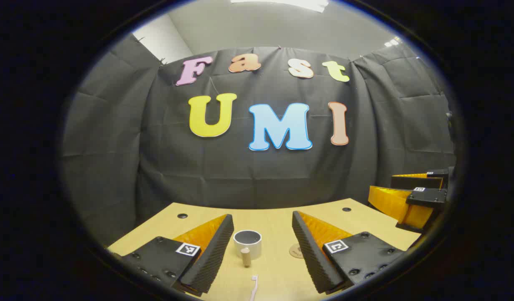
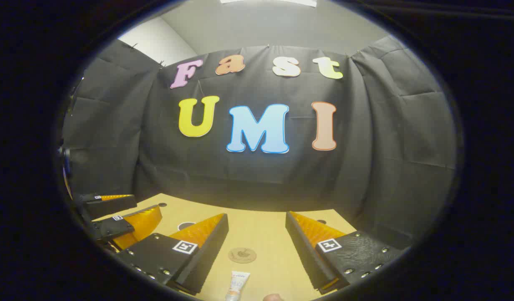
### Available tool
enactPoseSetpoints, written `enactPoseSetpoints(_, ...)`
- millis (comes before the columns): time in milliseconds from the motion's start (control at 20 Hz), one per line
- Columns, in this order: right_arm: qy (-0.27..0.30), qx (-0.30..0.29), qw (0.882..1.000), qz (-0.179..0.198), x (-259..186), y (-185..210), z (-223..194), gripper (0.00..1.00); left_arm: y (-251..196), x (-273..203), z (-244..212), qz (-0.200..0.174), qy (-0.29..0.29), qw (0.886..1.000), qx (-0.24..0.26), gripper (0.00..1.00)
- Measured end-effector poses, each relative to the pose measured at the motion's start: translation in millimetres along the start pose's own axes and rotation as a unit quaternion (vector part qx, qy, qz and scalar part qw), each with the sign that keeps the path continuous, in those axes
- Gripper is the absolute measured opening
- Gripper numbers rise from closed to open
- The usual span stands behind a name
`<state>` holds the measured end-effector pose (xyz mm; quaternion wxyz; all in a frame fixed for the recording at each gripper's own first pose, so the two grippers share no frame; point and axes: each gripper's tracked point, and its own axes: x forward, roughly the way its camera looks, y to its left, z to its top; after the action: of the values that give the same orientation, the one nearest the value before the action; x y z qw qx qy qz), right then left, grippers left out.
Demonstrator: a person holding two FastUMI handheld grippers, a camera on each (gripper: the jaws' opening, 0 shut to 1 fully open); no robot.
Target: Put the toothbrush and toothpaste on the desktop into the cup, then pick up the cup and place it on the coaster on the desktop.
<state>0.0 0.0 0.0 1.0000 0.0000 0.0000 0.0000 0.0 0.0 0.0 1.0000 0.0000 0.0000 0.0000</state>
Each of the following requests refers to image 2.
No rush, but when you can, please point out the wooden desktop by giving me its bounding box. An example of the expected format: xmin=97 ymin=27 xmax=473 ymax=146
xmin=92 ymin=193 xmax=358 ymax=301

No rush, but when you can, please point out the white toothpaste tube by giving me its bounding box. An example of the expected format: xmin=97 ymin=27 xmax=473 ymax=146
xmin=225 ymin=270 xmax=251 ymax=301

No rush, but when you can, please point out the round brown coaster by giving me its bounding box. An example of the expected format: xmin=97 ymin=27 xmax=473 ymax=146
xmin=228 ymin=247 xmax=257 ymax=264

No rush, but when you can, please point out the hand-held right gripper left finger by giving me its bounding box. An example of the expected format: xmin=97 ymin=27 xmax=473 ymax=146
xmin=114 ymin=213 xmax=229 ymax=296

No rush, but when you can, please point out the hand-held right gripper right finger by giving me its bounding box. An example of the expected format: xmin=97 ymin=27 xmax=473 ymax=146
xmin=285 ymin=211 xmax=405 ymax=295

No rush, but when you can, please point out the black backdrop cloth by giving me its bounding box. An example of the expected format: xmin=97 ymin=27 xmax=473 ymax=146
xmin=61 ymin=36 xmax=457 ymax=251

